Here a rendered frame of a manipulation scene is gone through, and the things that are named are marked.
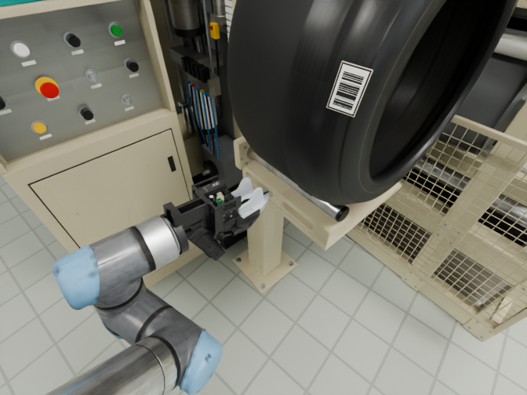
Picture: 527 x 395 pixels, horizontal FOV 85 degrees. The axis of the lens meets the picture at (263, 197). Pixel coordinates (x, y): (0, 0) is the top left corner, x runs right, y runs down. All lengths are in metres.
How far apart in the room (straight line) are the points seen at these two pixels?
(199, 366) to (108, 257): 0.19
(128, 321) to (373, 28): 0.51
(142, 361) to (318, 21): 0.46
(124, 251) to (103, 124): 0.73
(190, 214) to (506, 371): 1.61
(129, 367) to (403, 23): 0.50
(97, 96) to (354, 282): 1.44
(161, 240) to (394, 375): 1.31
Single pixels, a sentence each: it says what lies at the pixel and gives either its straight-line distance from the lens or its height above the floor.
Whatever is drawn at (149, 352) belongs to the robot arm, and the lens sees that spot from 0.42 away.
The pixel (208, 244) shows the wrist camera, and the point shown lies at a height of 1.01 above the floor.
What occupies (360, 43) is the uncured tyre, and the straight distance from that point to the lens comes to 0.41.
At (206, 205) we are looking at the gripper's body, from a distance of 0.46.
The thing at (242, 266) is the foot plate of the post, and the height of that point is 0.01.
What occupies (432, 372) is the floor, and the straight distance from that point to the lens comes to 1.64.
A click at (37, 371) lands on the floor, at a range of 1.77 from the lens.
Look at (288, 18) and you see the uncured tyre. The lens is 0.46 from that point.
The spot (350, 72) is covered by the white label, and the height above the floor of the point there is 1.29.
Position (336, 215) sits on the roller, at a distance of 0.72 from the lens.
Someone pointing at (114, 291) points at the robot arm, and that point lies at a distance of 0.46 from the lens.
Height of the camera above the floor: 1.43
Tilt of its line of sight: 46 degrees down
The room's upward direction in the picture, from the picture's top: straight up
